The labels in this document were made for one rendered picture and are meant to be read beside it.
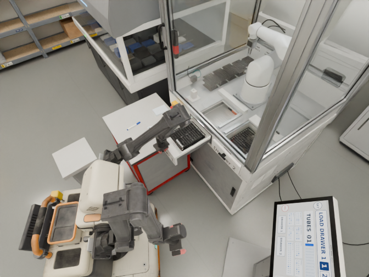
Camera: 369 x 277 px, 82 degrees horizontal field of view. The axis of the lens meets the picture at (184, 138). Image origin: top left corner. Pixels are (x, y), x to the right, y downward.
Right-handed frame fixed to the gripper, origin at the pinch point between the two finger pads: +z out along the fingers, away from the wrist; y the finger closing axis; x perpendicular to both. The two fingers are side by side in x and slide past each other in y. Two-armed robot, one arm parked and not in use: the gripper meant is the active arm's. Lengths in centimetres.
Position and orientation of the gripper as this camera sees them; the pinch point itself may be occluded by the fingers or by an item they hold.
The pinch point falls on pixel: (162, 151)
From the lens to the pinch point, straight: 157.1
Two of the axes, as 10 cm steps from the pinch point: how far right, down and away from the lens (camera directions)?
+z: 0.2, 6.0, 8.0
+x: -5.7, -6.5, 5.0
